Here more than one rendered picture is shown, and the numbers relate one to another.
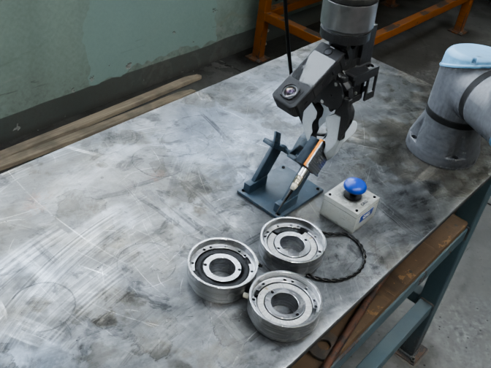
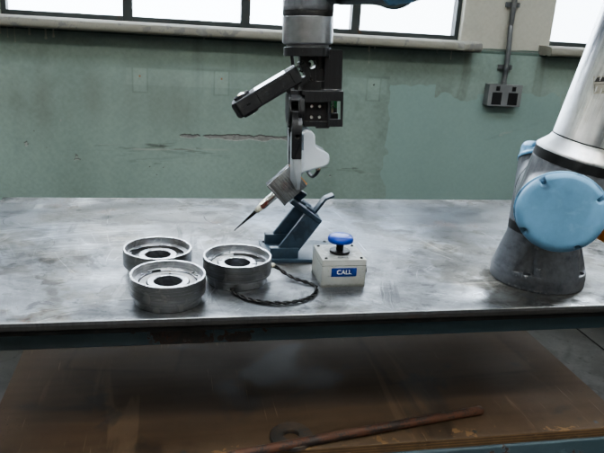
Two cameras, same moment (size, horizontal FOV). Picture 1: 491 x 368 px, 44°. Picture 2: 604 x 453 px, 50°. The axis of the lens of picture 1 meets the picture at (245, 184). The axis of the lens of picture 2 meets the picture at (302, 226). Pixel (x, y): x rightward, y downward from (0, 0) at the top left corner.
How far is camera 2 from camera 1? 0.83 m
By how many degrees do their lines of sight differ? 41
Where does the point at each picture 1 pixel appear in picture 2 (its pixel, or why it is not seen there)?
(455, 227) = (592, 422)
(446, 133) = (516, 241)
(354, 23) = (293, 31)
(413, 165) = (475, 276)
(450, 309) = not seen: outside the picture
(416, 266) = (487, 430)
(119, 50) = not seen: hidden behind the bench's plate
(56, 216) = (109, 218)
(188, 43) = not seen: hidden behind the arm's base
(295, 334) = (145, 297)
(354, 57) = (315, 78)
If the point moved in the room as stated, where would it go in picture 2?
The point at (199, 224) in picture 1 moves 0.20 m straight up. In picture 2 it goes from (197, 247) to (198, 133)
